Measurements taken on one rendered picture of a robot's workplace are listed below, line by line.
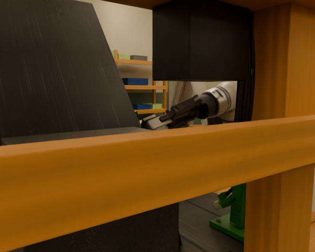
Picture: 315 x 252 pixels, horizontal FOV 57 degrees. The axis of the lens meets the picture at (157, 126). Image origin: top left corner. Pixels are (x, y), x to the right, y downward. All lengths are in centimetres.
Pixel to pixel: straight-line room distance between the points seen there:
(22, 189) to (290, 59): 54
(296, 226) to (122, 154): 53
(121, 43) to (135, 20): 77
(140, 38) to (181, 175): 754
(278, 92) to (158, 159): 37
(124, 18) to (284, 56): 713
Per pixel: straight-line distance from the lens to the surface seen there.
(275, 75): 66
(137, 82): 702
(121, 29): 758
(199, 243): 89
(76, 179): 31
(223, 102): 93
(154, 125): 79
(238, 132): 45
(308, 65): 72
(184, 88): 155
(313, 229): 112
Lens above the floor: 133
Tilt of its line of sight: 7 degrees down
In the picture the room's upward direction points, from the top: straight up
